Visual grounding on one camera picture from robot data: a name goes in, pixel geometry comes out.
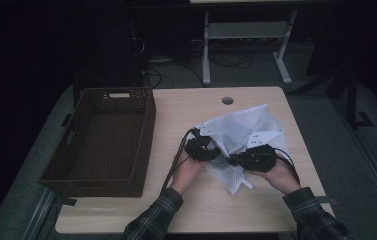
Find brown woven basket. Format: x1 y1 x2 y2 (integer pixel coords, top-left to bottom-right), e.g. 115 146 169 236
38 87 157 198

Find right hand-held gripper black cable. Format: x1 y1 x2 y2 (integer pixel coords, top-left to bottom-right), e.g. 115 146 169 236
273 147 301 185

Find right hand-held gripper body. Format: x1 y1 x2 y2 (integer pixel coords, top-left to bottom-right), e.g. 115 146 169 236
238 129 284 174

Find white mesh laundry bag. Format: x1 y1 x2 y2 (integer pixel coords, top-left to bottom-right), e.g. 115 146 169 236
194 103 289 196

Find person's left hand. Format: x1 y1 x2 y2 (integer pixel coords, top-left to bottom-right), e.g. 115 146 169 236
170 149 208 196

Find black metal stand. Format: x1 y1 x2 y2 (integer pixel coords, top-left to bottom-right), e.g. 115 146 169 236
289 63 374 130

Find white power strip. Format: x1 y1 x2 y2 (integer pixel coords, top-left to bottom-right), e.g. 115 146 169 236
147 57 177 65

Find grey tape strip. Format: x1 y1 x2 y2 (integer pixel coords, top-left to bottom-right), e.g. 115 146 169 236
315 196 341 206

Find white metal desk frame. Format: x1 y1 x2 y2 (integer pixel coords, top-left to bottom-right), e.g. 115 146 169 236
189 0 299 87

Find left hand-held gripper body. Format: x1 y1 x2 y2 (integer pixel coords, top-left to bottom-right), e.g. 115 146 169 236
184 125 223 163

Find person's right hand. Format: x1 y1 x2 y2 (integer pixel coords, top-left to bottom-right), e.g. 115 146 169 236
248 159 302 196

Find black floor cables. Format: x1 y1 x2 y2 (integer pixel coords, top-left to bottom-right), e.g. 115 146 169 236
138 36 254 90

